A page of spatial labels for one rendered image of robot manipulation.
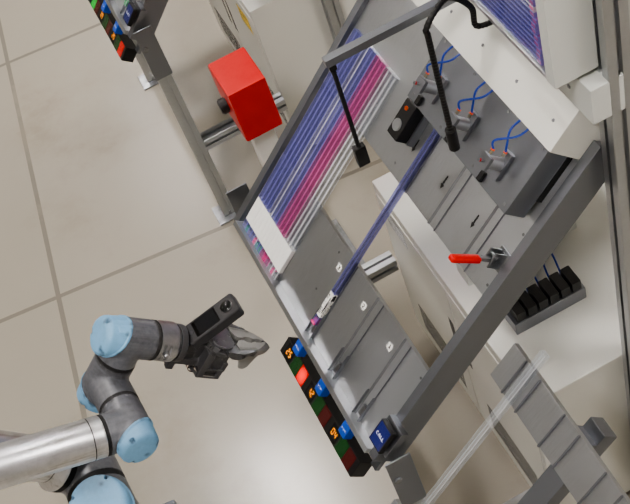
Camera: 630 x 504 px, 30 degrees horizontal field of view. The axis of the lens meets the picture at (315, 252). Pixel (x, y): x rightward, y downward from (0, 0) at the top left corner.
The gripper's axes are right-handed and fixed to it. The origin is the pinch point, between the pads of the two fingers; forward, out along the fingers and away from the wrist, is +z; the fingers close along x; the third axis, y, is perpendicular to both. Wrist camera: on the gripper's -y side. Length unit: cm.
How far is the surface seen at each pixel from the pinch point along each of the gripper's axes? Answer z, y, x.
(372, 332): 9.3, -16.4, 13.0
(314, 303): 9.4, -8.2, -4.1
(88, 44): 54, 53, -220
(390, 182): 39, -22, -35
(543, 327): 45, -27, 18
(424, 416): 12.6, -13.7, 31.6
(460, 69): 2, -66, 2
